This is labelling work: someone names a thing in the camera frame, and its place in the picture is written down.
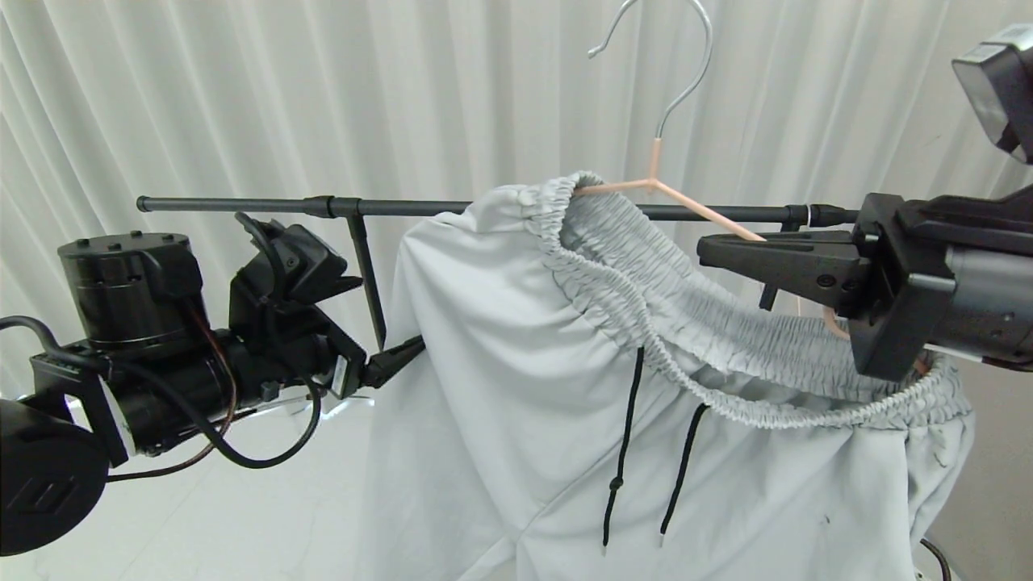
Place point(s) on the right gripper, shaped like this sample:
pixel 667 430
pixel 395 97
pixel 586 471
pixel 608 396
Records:
pixel 904 307

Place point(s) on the pale grey shorts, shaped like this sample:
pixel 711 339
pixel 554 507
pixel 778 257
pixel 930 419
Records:
pixel 500 363

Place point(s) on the pink clothes hanger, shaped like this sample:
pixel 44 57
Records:
pixel 654 161

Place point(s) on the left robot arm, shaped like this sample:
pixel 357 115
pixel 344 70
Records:
pixel 129 290

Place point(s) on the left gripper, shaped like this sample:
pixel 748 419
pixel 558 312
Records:
pixel 299 367

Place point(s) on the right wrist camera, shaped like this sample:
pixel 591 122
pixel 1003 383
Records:
pixel 1001 89

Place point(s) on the black clothes rack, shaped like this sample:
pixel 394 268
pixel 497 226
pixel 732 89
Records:
pixel 242 204

